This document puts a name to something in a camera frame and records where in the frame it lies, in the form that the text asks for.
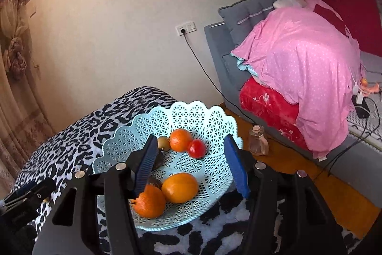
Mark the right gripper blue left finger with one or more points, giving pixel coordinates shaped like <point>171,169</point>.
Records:
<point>145,163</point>

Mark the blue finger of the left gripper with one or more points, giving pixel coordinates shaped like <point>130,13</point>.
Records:
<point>24,189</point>

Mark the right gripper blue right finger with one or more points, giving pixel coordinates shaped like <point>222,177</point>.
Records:
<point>236,166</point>

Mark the tan kiwi-like fruit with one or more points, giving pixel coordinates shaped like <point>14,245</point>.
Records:
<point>163,143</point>

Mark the small orange tangerine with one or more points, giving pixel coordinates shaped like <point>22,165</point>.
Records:
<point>151,203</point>

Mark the large orange fruit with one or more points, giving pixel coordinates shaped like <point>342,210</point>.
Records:
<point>180,188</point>

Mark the brown fruit in basket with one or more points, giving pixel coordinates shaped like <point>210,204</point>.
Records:
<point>159,160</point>

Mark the clear glass bottle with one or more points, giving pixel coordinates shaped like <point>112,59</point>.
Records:
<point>258,144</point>

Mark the red tomato in basket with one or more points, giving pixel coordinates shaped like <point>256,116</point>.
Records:
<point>197,149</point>

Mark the orange fruit in basket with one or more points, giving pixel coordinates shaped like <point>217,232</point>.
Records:
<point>180,140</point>

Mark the light blue lattice basket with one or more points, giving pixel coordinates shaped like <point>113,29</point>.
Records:
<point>210,125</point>

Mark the red floral quilt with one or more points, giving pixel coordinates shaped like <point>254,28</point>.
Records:
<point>271,107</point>

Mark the leopard print table cloth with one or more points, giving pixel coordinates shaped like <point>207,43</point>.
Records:
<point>77,146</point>

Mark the beige patterned curtain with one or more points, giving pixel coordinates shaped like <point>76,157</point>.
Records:
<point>24,126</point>

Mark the grey sofa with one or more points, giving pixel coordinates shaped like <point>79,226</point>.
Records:
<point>357,161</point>

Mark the pink blanket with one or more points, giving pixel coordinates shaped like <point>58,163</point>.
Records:
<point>310,62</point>

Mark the black power adapter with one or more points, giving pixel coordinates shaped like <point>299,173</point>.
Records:
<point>362,110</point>

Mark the white charger plug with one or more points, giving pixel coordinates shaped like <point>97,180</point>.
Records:
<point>358,94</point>

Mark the orange toy on sofa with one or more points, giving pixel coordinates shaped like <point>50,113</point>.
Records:
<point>371,86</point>

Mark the white pillow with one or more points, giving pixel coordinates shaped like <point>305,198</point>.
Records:
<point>289,3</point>

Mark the white wall socket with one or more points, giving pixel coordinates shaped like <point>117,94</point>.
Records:
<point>186,28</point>

